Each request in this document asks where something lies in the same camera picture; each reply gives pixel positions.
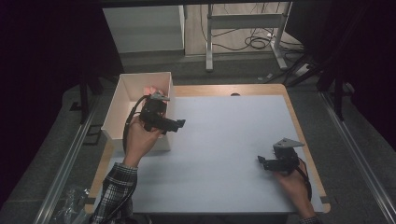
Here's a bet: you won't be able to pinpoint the black metal stand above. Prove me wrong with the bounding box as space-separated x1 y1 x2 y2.
69 69 105 126
317 60 357 123

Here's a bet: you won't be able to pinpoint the right hand-held gripper black cable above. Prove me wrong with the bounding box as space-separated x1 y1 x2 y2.
296 156 313 201

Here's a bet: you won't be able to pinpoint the white box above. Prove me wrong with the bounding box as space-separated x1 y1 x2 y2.
101 71 174 153

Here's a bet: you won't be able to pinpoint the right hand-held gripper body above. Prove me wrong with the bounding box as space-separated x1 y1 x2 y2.
272 137 305 175

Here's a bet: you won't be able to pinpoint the black floor cables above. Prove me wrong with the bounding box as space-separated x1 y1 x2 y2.
199 3 305 54

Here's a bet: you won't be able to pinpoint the person's left hand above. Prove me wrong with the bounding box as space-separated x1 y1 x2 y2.
122 114 163 168

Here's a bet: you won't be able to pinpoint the metal floor rail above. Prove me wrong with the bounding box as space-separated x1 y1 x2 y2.
319 91 396 224
32 95 98 224

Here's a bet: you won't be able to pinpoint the white metal desk frame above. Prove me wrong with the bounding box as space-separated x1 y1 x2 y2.
205 1 294 73

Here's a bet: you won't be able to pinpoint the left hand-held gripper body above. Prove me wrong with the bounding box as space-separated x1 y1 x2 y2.
138 91 171 133

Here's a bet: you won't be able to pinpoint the person's right hand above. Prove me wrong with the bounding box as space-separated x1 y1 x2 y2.
273 166 313 209

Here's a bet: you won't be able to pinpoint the left hand-held gripper black cable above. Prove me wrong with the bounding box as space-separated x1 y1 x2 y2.
122 94 152 154

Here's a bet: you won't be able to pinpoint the white power strip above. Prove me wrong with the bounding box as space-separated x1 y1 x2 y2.
293 63 313 77

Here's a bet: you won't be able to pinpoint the clear plastic bag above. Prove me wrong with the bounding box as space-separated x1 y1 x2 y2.
50 186 92 224

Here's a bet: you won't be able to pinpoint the hand-held gripper black cable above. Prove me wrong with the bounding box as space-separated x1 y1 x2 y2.
296 156 313 201
122 94 152 154

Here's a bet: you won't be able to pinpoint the pale blue table mat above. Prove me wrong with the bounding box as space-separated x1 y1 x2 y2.
92 94 325 215

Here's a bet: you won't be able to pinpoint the white cabinet panel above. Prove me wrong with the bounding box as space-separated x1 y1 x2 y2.
102 5 186 54

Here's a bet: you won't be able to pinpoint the black floor bracket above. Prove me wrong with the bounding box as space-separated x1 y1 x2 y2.
82 123 103 147

